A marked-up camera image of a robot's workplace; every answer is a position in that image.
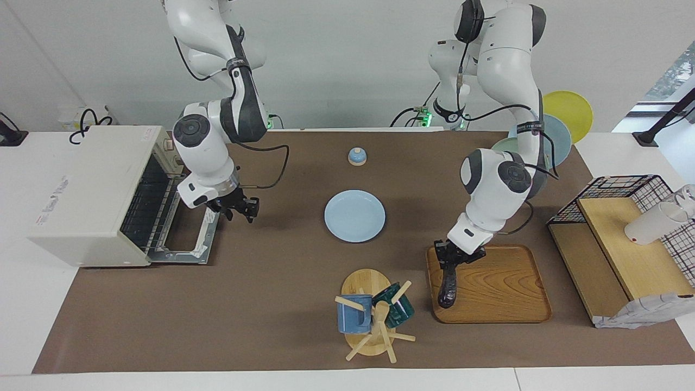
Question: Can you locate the dark purple eggplant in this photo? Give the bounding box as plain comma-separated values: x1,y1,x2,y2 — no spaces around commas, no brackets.
438,247,459,309

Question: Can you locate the oven glass door with handle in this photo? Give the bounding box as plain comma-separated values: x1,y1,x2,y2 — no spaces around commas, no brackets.
146,201,222,265

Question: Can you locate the light blue plate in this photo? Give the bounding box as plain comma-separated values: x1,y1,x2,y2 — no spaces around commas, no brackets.
324,190,386,243

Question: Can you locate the cream toaster oven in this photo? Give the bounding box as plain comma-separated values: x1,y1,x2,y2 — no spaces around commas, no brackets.
27,126,188,268

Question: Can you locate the wooden serving tray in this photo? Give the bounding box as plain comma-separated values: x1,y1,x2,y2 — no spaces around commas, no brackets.
425,244,553,325

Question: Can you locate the dark green mug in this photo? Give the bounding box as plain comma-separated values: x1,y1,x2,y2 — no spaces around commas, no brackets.
372,282,415,329

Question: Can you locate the wooden mug tree stand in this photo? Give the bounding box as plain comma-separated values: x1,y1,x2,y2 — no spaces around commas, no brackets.
334,268,416,364

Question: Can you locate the brown table mat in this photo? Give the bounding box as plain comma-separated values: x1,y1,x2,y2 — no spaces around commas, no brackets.
31,130,695,374

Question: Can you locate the blue mug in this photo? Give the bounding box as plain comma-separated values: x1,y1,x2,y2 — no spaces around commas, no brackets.
337,294,374,335

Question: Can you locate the pale green plate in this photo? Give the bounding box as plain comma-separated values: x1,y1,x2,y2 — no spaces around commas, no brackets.
491,136,520,156

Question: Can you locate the pale blue racked plate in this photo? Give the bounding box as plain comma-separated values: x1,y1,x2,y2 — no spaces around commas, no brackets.
508,114,572,169

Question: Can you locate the grey white cloth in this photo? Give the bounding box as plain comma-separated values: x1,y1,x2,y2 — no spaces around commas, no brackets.
593,292,695,330

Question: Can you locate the yellow plate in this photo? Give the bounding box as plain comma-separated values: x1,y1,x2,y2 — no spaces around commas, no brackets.
542,90,593,144

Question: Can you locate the white cup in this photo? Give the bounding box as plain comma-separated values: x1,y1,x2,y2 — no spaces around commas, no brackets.
624,201,690,245

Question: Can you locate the clear glass cup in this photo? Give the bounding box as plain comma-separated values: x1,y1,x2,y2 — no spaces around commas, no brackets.
673,184,695,220

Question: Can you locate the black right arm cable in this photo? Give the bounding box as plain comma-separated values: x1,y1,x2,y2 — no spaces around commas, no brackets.
231,140,290,191

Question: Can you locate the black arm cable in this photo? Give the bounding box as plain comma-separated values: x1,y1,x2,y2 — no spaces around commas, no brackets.
456,11,561,237
231,140,290,191

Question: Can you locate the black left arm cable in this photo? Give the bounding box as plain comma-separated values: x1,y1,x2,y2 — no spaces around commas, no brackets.
456,11,561,237

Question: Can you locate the wire and wood shelf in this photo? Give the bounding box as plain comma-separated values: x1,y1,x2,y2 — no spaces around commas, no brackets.
547,197,695,326

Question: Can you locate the black wire basket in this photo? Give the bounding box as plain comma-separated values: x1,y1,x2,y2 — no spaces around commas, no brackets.
547,174,695,288

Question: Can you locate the black oven power cord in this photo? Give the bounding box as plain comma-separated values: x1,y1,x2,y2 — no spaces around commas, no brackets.
68,108,115,145

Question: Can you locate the black table clamp mount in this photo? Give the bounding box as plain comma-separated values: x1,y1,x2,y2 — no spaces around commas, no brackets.
633,87,695,147

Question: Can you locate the black desk bracket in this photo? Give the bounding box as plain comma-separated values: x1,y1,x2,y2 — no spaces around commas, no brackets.
0,112,29,147

